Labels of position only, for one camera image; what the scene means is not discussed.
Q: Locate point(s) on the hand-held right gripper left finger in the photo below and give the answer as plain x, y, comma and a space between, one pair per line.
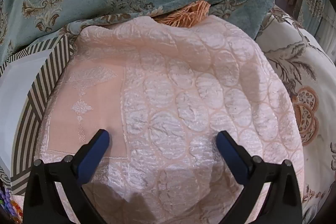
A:
92, 158

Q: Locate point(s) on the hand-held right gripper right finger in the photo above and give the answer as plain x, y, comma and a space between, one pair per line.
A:
232, 158

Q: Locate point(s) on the striped cardboard box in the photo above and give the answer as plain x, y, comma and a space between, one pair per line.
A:
15, 87

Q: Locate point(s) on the pink quilted blanket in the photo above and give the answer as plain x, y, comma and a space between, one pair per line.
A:
183, 87

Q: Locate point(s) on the cream floral bedsheet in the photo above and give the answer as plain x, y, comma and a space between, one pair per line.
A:
312, 77

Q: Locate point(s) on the pale patterned curtain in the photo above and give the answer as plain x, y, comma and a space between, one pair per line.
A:
319, 3

